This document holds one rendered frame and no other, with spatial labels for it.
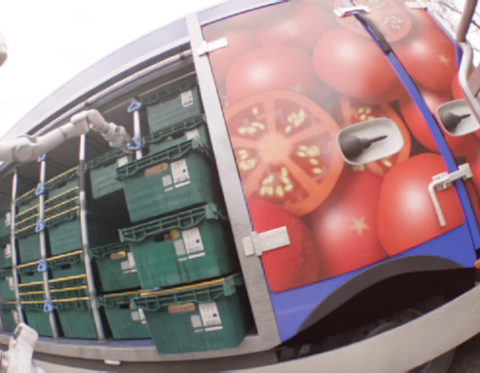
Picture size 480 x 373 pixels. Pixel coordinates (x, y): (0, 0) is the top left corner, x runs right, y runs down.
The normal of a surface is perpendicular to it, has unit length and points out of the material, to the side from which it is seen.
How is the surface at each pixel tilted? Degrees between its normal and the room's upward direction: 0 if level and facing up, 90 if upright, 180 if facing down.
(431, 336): 90
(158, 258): 93
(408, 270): 90
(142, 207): 100
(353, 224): 90
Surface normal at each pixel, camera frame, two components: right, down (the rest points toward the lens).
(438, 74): -0.22, -0.26
